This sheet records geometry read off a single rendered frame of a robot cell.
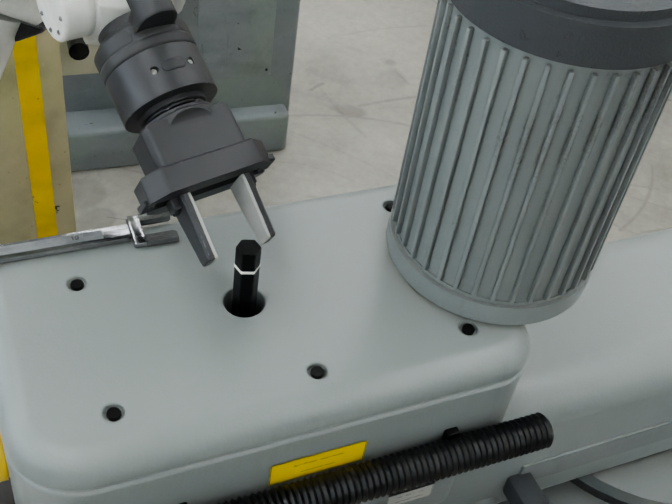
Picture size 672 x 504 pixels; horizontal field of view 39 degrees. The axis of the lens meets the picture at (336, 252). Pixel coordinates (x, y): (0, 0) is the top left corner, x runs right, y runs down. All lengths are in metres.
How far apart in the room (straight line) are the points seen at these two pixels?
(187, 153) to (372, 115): 3.56
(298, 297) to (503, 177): 0.22
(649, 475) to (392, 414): 0.50
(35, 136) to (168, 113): 2.04
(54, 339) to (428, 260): 0.33
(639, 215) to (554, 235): 3.43
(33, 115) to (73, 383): 2.05
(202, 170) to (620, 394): 0.53
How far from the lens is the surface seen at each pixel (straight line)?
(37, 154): 2.89
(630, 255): 1.21
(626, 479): 1.24
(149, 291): 0.86
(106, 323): 0.83
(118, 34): 0.84
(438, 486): 1.01
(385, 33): 4.96
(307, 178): 3.94
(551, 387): 1.03
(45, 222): 3.07
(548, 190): 0.77
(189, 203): 0.80
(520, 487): 1.09
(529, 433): 0.92
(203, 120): 0.83
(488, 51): 0.72
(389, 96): 4.50
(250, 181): 0.83
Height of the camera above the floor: 2.52
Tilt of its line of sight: 44 degrees down
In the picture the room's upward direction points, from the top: 10 degrees clockwise
